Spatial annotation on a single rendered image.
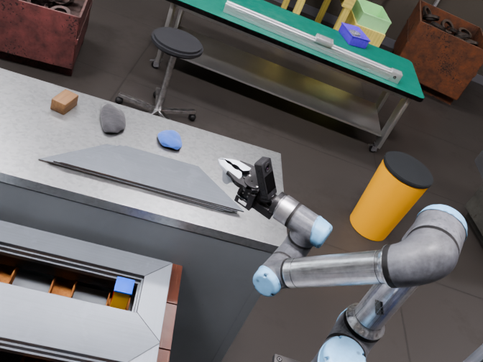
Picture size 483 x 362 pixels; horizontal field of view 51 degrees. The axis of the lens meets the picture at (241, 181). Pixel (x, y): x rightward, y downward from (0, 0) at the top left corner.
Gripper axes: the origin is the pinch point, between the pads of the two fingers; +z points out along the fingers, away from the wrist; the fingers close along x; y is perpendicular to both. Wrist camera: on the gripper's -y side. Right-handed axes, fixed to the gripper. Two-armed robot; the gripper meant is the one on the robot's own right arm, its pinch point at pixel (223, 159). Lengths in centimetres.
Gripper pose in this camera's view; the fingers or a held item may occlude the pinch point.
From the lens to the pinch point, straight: 141.0
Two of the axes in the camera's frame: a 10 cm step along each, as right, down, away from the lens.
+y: -2.7, 6.9, 6.8
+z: -8.0, -5.5, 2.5
